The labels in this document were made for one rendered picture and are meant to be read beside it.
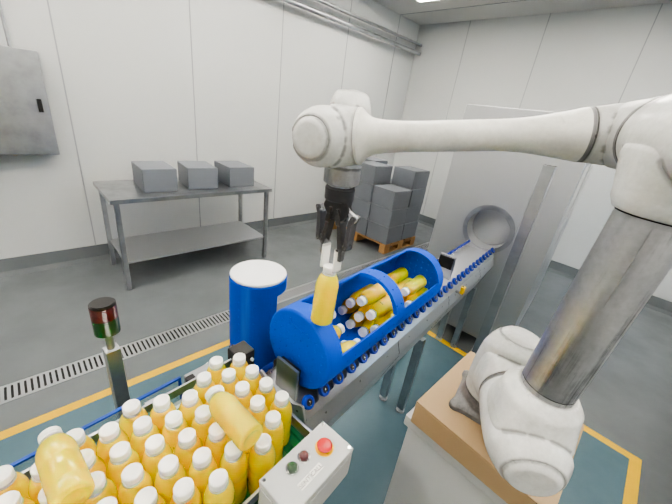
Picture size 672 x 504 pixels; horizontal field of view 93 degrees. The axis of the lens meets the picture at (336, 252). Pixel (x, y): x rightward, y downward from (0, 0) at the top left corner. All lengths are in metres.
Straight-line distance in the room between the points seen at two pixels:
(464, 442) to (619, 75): 5.25
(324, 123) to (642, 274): 0.54
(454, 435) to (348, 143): 0.80
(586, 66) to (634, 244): 5.27
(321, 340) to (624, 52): 5.39
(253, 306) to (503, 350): 1.08
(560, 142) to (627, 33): 5.14
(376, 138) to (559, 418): 0.62
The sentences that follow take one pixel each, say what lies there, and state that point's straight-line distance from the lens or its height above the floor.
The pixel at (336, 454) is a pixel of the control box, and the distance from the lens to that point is 0.87.
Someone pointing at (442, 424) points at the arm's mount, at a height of 1.08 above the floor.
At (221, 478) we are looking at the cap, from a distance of 0.86.
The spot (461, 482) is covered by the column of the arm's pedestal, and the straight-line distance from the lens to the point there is 1.15.
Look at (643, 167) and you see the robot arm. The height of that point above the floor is 1.80.
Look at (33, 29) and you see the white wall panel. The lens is 4.04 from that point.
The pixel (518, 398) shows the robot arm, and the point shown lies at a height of 1.34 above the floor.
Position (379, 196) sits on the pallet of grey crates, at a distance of 4.60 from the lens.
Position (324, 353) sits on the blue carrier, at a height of 1.16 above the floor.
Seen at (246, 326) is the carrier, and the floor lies 0.80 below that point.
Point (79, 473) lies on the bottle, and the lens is 0.87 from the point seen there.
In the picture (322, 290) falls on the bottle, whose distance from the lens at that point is 0.88.
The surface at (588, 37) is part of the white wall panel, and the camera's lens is 5.94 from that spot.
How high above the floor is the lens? 1.82
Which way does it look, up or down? 24 degrees down
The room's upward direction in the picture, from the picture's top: 8 degrees clockwise
